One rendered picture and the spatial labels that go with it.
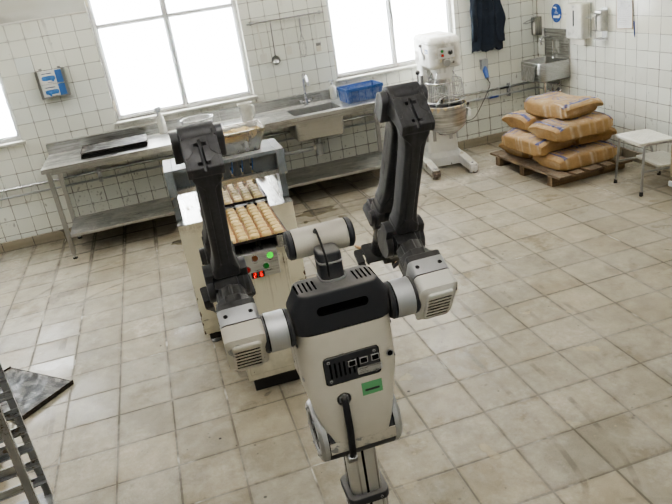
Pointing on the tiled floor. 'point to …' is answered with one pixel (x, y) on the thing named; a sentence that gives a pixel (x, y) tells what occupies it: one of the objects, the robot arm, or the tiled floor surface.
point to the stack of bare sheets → (33, 390)
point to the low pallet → (557, 170)
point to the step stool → (645, 151)
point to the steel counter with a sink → (277, 114)
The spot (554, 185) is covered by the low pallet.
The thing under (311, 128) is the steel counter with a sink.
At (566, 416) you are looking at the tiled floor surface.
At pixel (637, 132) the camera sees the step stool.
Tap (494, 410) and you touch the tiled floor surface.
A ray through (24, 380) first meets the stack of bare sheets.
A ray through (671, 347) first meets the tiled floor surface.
